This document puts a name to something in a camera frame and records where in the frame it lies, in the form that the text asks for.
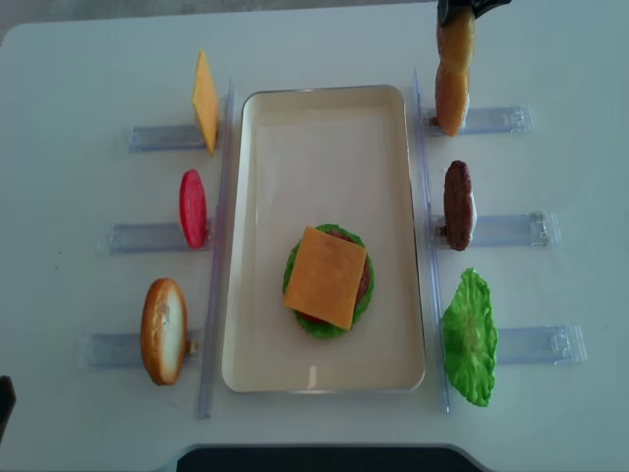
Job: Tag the clear lettuce holder track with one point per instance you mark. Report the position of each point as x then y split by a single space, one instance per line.
550 344

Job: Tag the tomato slice on burger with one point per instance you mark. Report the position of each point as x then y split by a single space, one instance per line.
308 320

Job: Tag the clear right long rail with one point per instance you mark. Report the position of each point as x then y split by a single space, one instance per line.
433 273

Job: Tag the bun on right rack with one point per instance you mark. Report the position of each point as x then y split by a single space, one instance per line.
451 99

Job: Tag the tomato slice on left rack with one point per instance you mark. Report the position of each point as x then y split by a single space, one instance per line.
192 209

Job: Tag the cheese slice on burger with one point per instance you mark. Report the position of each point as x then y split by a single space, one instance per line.
325 278

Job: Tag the clear patty holder track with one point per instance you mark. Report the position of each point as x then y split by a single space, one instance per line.
534 229

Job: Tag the clear cheese holder track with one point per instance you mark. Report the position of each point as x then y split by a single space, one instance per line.
162 138

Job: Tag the lettuce leaf on right rack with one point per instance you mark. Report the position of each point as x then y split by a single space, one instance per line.
470 339

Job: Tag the cream rectangular tray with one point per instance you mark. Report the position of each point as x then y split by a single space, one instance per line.
308 157

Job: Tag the meat patty on right rack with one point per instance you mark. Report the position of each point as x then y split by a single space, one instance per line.
459 206

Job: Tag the cheese slice on left rack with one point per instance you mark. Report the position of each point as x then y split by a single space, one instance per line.
206 103

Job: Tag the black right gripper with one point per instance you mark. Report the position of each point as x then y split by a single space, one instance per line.
448 10

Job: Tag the bun slice on left rack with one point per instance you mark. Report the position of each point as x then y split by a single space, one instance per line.
164 331

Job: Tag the sesame top bun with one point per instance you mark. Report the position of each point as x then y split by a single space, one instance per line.
456 44

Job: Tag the meat patty on burger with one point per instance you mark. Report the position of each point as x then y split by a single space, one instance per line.
366 276

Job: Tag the clear bun holder track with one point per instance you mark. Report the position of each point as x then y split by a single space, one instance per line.
109 351

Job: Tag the clear right bun track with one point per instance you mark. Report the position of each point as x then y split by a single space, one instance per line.
482 121

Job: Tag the clear tomato holder track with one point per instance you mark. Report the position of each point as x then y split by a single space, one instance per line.
125 239

